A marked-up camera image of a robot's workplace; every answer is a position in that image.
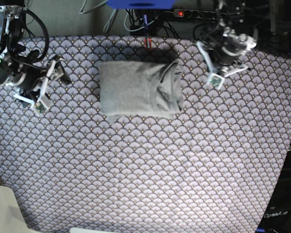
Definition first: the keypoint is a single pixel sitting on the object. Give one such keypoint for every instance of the red table clamp centre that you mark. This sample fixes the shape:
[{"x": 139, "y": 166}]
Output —
[{"x": 148, "y": 43}]

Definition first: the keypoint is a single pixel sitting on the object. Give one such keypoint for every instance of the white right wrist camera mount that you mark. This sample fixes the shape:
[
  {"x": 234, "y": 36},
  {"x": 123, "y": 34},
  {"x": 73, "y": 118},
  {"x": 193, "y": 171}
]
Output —
[{"x": 37, "y": 98}]

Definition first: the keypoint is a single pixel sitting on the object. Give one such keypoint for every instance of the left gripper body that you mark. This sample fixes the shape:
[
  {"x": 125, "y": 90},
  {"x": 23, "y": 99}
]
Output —
[{"x": 232, "y": 47}]

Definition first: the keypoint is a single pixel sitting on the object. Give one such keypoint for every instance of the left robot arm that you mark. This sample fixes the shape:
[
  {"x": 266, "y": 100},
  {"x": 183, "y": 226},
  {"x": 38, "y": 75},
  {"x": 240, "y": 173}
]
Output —
[{"x": 231, "y": 21}]

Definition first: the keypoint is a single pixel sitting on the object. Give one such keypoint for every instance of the fan-patterned purple table cloth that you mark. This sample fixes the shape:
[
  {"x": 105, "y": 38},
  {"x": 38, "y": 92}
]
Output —
[{"x": 211, "y": 169}]

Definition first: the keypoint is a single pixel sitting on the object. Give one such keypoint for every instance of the light grey T-shirt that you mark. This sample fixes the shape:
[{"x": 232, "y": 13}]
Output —
[{"x": 132, "y": 88}]

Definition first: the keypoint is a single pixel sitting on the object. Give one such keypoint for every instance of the black power strip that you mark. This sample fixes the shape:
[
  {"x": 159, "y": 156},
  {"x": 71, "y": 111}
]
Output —
[{"x": 194, "y": 14}]

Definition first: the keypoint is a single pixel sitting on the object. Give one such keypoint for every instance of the black OpenArm box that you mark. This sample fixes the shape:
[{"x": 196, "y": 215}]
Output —
[{"x": 277, "y": 217}]

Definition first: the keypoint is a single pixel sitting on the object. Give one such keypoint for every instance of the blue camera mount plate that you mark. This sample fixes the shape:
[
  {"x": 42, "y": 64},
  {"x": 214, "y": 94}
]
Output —
[{"x": 141, "y": 4}]

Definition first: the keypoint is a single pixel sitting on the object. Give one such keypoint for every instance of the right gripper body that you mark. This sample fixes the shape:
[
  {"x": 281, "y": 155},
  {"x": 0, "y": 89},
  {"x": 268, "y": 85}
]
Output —
[{"x": 25, "y": 79}]

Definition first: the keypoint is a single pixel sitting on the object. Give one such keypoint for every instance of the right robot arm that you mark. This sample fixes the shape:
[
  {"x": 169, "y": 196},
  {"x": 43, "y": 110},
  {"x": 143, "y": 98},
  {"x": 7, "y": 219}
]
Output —
[{"x": 18, "y": 70}]

